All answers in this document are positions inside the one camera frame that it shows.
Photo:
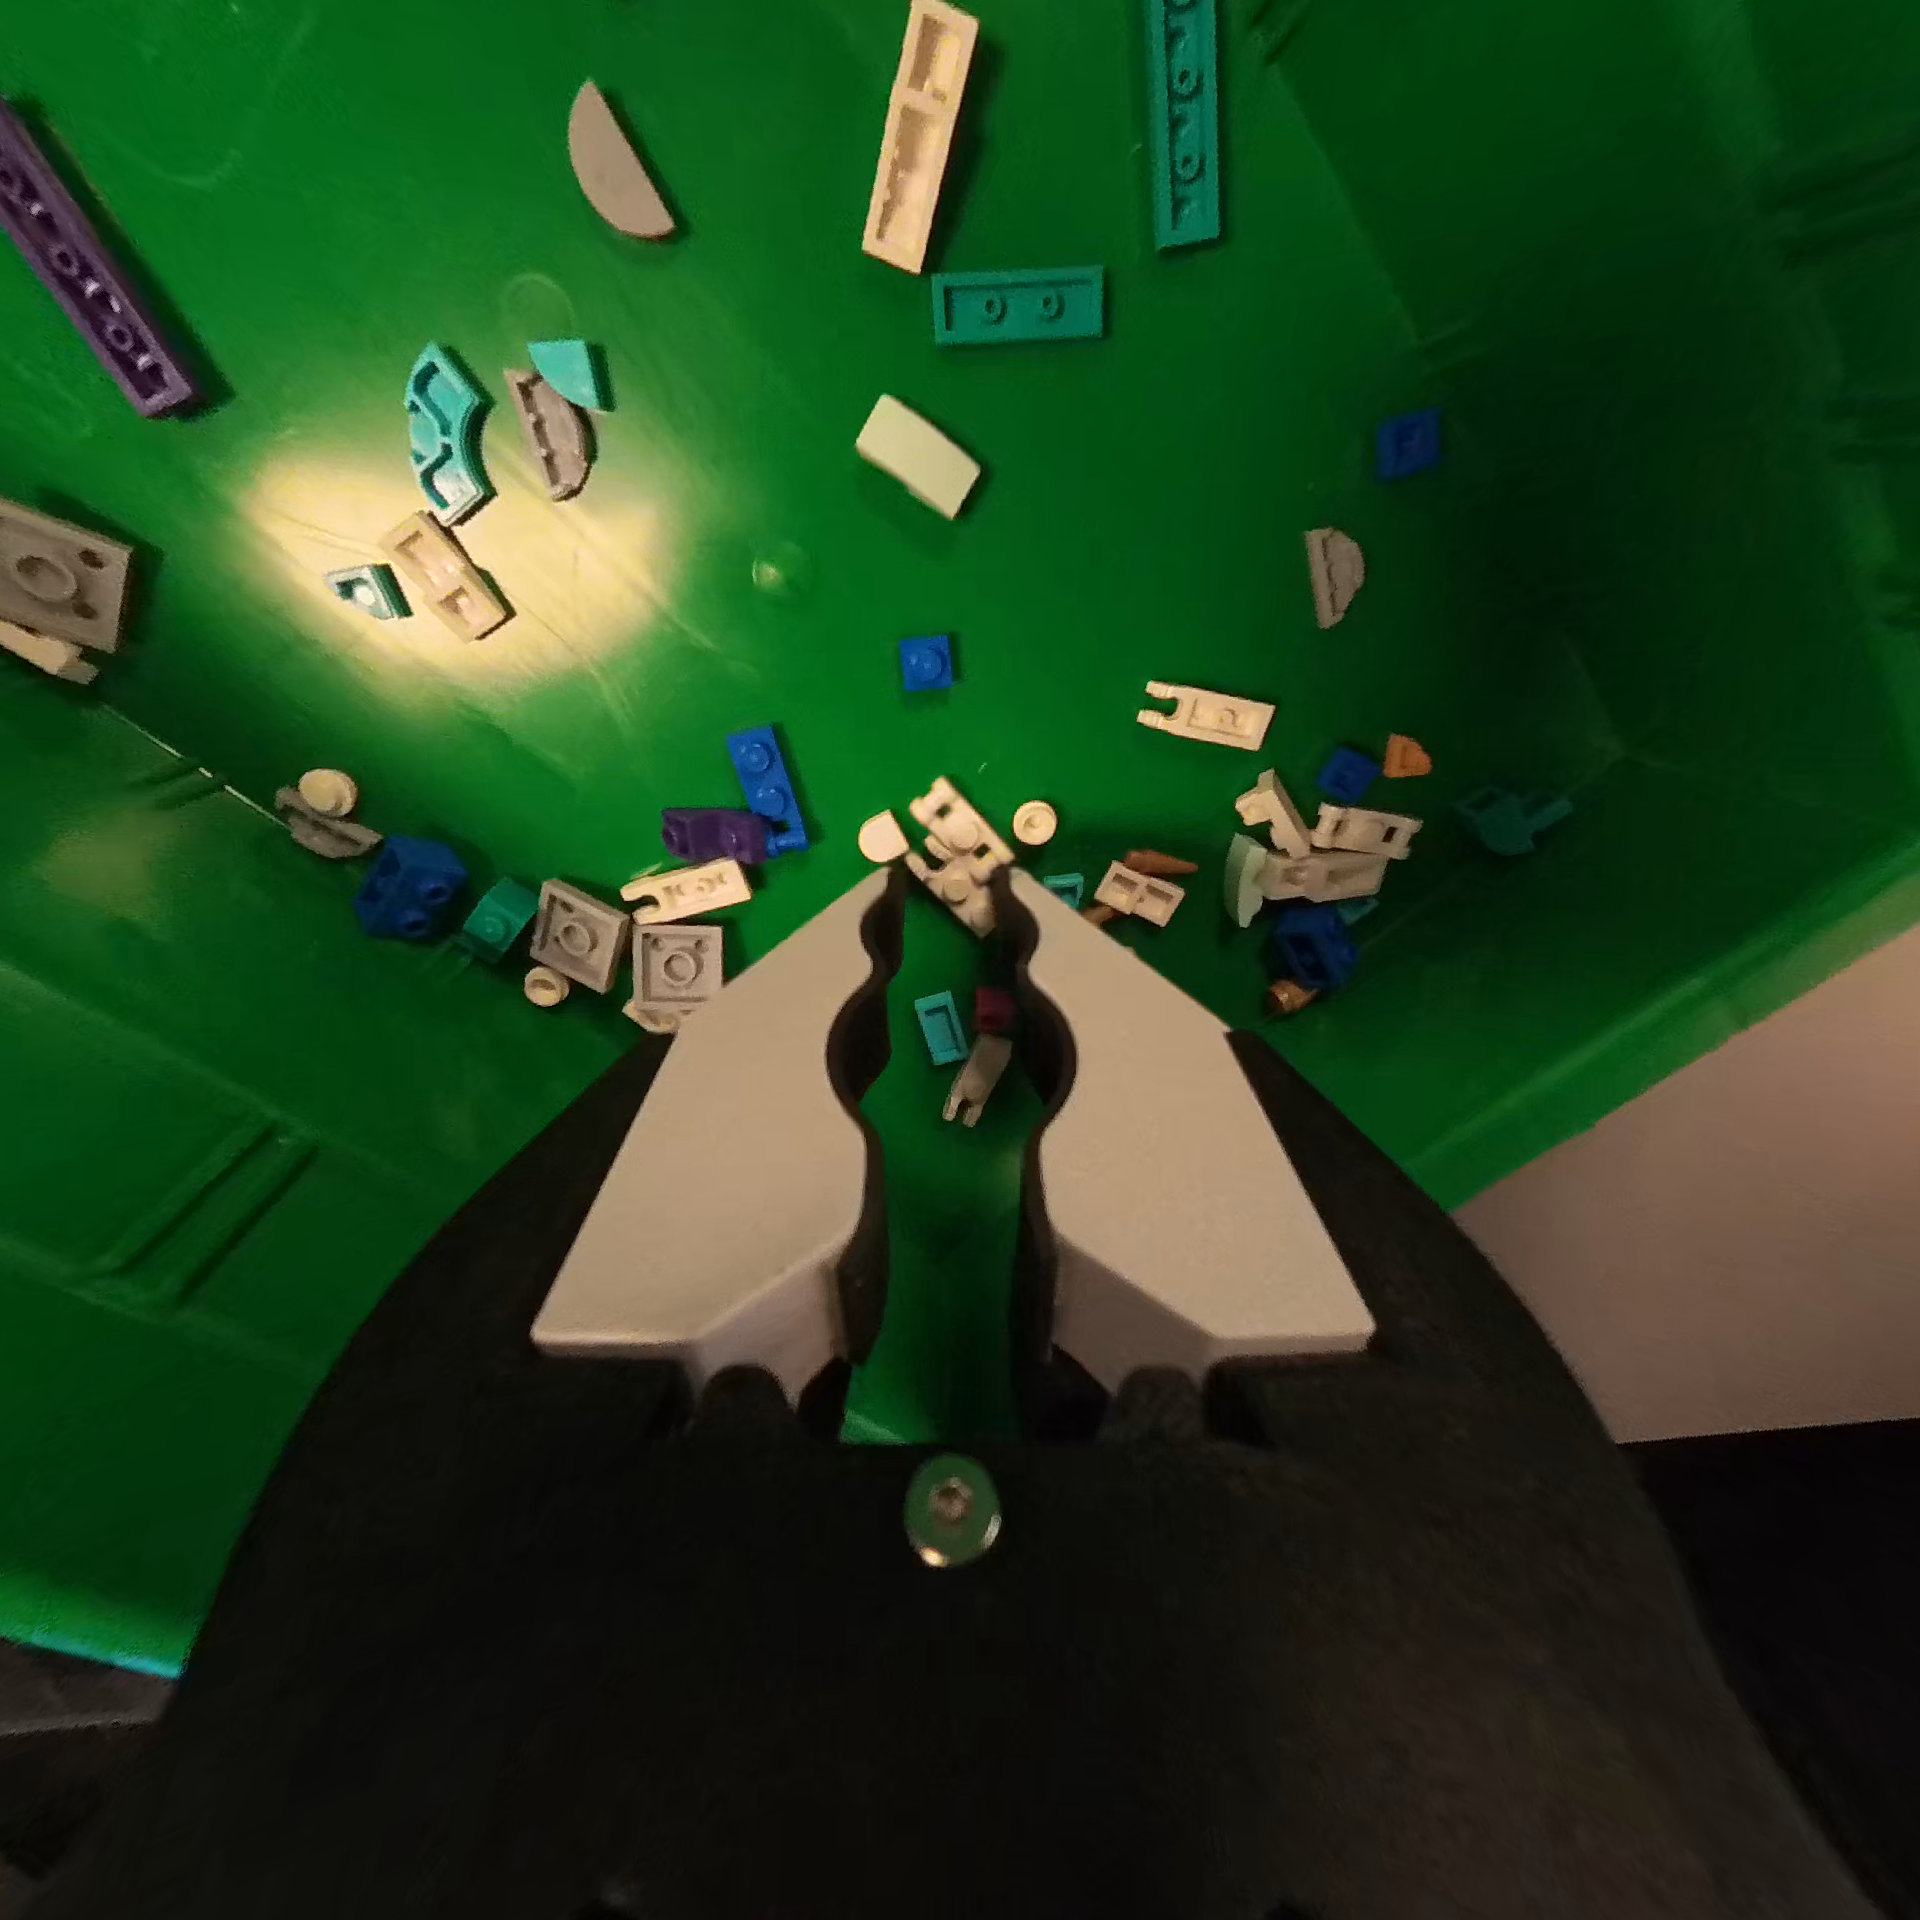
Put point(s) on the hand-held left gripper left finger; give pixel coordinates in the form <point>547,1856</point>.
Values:
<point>721,1171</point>

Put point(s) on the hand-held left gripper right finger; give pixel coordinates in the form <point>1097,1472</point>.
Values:
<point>1184,1184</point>

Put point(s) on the white lego clip brick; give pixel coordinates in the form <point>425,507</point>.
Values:
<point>960,874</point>

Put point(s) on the green plastic bin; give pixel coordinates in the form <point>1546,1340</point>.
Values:
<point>1201,599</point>

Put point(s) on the scattered lego pieces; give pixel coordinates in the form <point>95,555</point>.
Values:
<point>915,150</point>

